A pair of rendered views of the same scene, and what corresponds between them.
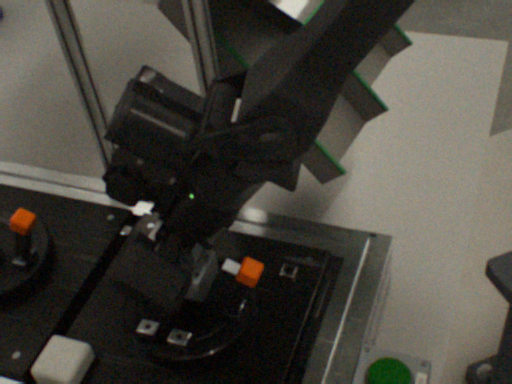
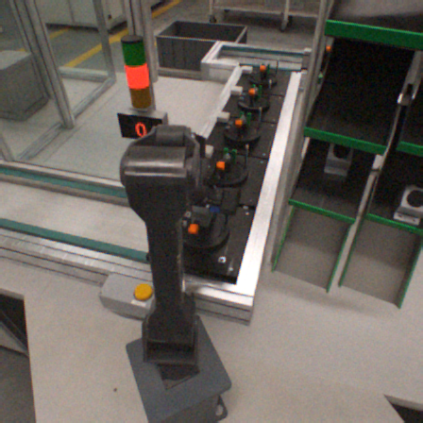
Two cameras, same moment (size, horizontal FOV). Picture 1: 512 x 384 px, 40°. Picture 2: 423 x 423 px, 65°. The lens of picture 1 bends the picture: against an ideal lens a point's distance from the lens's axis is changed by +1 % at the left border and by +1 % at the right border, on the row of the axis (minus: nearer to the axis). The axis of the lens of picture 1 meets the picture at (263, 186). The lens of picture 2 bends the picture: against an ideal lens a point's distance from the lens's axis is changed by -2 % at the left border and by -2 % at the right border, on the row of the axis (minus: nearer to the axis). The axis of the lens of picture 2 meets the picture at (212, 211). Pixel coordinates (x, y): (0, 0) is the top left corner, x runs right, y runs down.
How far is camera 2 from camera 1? 0.64 m
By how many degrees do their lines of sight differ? 55
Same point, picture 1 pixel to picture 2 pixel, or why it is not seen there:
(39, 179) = (273, 177)
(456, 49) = not seen: outside the picture
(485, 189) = (329, 384)
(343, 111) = (323, 272)
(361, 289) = (217, 291)
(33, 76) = not seen: hidden behind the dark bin
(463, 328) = (227, 358)
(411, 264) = (264, 337)
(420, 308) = (237, 339)
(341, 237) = (248, 283)
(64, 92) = not seen: hidden behind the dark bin
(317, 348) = (187, 275)
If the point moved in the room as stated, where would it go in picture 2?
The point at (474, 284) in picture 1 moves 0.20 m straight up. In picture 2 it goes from (255, 367) to (264, 329)
